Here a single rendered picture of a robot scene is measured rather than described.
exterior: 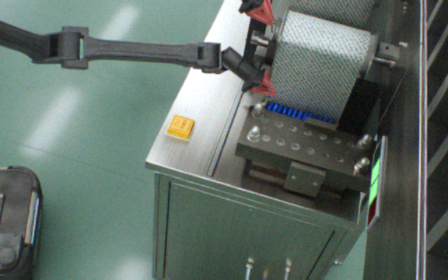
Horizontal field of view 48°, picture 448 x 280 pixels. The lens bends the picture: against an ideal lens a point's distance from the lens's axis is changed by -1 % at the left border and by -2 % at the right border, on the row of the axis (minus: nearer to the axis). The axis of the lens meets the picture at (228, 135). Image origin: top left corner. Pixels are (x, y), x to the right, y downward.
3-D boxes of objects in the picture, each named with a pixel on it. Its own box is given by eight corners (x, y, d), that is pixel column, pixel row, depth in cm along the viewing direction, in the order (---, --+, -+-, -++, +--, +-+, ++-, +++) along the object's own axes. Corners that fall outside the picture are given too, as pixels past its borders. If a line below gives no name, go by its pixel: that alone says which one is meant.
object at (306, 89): (264, 103, 160) (275, 57, 146) (337, 123, 158) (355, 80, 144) (264, 103, 159) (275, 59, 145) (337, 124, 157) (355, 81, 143)
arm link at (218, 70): (204, 71, 144) (203, 40, 145) (189, 78, 154) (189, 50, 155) (241, 73, 149) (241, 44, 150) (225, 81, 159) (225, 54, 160)
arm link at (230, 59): (220, 57, 145) (229, 41, 147) (211, 62, 152) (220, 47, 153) (239, 71, 147) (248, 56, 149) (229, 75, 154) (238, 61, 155)
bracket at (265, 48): (245, 97, 177) (260, 26, 153) (263, 102, 176) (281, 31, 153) (241, 106, 173) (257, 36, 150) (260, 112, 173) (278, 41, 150)
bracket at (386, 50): (377, 45, 143) (379, 40, 142) (397, 50, 143) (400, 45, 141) (376, 56, 140) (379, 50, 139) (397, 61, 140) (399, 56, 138)
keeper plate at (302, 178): (284, 183, 153) (292, 160, 145) (316, 192, 152) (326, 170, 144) (282, 189, 152) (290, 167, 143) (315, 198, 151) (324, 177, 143)
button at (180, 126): (173, 118, 166) (174, 113, 164) (194, 124, 165) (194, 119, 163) (166, 133, 161) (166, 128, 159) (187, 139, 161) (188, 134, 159)
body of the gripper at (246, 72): (245, 95, 152) (225, 80, 149) (253, 73, 158) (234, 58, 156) (258, 84, 147) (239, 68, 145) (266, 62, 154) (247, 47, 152)
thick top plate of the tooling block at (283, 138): (246, 117, 160) (250, 104, 156) (370, 153, 157) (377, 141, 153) (234, 155, 150) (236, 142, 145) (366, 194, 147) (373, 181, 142)
